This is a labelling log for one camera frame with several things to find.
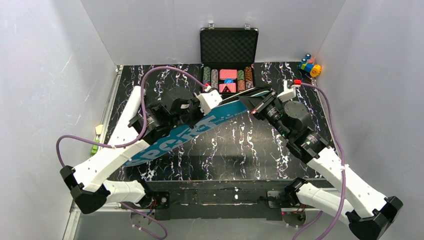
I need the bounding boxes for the blue racket cover bag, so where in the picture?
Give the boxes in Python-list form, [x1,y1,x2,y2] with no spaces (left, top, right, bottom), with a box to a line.
[124,87,270,167]

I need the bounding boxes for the white shuttlecock tube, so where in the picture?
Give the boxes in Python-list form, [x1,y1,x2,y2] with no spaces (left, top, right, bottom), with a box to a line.
[107,85,141,146]

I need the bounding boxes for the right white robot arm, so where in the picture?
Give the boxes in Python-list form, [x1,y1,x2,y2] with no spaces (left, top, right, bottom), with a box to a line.
[240,91,403,240]

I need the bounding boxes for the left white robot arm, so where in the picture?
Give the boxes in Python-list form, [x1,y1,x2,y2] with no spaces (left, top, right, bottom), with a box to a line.
[60,126,198,214]

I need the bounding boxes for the black poker chip case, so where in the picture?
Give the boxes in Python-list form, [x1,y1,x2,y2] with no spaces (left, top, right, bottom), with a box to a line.
[199,27,259,99]

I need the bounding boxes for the colourful toy block train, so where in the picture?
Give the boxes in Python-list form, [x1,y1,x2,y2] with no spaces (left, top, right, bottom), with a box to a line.
[298,53,322,78]

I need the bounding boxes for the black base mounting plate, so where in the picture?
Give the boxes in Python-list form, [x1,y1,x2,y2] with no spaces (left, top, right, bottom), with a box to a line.
[112,178,335,222]

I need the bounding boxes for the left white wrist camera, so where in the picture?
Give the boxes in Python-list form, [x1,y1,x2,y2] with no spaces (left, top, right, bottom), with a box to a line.
[195,85,223,116]

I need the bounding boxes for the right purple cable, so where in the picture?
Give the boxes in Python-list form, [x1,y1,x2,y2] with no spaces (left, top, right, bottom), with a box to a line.
[291,80,347,240]

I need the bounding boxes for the green clip on rail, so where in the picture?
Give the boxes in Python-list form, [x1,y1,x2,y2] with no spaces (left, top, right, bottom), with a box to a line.
[90,144,99,157]

